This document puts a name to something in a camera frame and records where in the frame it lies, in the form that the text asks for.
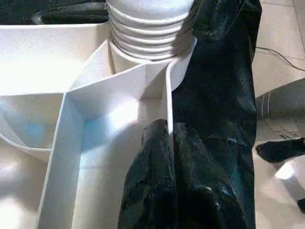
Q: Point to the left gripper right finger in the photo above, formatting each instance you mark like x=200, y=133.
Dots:
x=200, y=190

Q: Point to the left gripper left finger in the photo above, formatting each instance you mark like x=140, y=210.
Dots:
x=150, y=186

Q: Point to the white plastic table top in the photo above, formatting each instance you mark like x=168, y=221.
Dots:
x=107, y=90

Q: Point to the white plastic table leg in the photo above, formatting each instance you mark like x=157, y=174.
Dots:
x=147, y=31

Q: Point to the dark robot right foot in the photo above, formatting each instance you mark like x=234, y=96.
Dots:
x=278, y=150

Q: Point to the dark robot foot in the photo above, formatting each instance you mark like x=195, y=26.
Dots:
x=278, y=150
x=302, y=206

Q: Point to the black plastic mat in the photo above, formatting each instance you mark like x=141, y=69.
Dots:
x=214, y=95

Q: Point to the dark robot left foot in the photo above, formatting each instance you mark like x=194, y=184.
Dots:
x=302, y=206

